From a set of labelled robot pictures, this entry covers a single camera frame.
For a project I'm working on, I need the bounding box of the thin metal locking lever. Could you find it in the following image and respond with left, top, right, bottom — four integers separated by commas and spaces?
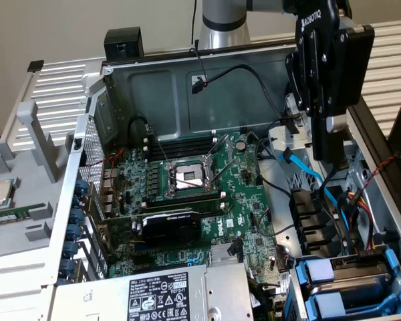
168, 175, 207, 188
146, 123, 171, 168

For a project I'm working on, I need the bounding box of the long black SATA wire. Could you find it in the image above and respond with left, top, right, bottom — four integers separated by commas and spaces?
190, 65, 303, 135

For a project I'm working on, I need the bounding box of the black looped wire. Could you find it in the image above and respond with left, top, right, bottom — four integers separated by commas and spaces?
127, 115, 153, 141

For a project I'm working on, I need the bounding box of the black plastic cable guide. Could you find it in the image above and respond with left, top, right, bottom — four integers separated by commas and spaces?
289, 187, 345, 258

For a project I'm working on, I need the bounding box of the coloured power wire black plug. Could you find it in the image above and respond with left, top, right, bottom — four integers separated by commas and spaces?
336, 189, 399, 267

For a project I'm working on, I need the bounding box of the thin black hanging cable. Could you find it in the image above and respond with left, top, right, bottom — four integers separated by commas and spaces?
189, 0, 198, 45

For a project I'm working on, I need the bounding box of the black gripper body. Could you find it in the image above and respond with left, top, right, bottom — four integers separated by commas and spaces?
282, 0, 352, 54

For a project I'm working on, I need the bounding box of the silver power supply unit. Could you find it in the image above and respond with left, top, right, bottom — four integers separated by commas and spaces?
51, 261, 255, 321

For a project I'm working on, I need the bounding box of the black box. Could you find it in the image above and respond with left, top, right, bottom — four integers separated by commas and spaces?
104, 27, 145, 62

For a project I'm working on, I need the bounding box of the grey parts rack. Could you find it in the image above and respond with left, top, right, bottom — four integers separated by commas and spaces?
0, 100, 73, 260

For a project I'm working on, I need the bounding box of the CPU socket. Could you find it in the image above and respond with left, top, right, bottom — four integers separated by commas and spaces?
162, 156, 221, 199

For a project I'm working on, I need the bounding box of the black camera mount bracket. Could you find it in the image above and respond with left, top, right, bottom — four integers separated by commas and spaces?
333, 23, 376, 118

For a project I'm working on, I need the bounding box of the empty blue disk carrier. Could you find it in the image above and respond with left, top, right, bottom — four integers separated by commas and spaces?
303, 289, 401, 318

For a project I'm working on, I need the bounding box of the blue SATA wire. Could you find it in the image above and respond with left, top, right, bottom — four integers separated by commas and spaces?
279, 146, 354, 258

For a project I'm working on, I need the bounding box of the red black twisted wire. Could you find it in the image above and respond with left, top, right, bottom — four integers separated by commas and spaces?
362, 153, 401, 193

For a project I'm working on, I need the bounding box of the metal disk bay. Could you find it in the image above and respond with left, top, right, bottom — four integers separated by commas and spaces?
287, 243, 401, 321

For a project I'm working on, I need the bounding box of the metal CPU socket cover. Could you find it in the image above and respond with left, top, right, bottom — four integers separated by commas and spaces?
203, 133, 237, 188

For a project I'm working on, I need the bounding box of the hard disk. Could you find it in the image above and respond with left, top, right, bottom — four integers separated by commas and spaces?
293, 245, 401, 300

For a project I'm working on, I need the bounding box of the black graphics card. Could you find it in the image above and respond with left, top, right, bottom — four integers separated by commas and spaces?
99, 209, 203, 249

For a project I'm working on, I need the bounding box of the braided yellow black wire bundle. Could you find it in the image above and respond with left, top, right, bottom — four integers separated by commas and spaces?
246, 276, 283, 321

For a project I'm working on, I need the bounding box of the black RAM slot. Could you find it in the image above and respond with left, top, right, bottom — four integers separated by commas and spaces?
142, 139, 219, 161
142, 190, 227, 205
142, 199, 227, 217
142, 131, 219, 151

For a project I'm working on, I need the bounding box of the open PC case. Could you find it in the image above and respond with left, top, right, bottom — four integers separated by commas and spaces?
41, 34, 401, 321

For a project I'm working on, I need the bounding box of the green RAM stick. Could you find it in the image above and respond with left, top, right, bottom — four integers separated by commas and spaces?
0, 203, 43, 224

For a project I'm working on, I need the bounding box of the green motherboard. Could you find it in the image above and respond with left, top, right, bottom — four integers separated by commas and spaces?
100, 129, 290, 280

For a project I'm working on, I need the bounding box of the dark angled stand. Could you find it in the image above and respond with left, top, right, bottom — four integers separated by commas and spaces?
386, 76, 401, 161

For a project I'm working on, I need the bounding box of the silver chipset heat sink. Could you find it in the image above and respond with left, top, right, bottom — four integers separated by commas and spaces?
209, 243, 245, 268

